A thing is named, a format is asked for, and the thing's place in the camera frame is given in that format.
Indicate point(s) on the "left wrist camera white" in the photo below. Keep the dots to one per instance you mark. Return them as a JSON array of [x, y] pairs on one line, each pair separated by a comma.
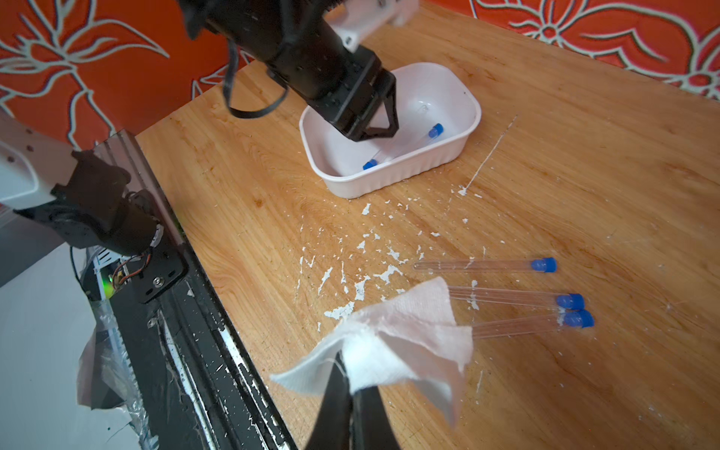
[[356, 20]]

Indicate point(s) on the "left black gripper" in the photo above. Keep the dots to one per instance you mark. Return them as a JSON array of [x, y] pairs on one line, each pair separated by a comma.
[[351, 91]]

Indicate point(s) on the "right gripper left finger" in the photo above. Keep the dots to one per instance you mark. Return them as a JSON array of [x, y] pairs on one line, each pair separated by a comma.
[[332, 429]]

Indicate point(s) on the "white wipe cloth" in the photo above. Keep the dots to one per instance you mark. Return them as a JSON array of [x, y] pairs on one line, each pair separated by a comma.
[[413, 337]]

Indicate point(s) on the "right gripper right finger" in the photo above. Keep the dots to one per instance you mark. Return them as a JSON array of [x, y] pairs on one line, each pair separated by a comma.
[[371, 428]]

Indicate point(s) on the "test tube blue cap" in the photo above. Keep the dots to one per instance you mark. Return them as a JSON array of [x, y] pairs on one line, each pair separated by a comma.
[[431, 137], [573, 302], [542, 265], [533, 324], [383, 155]]

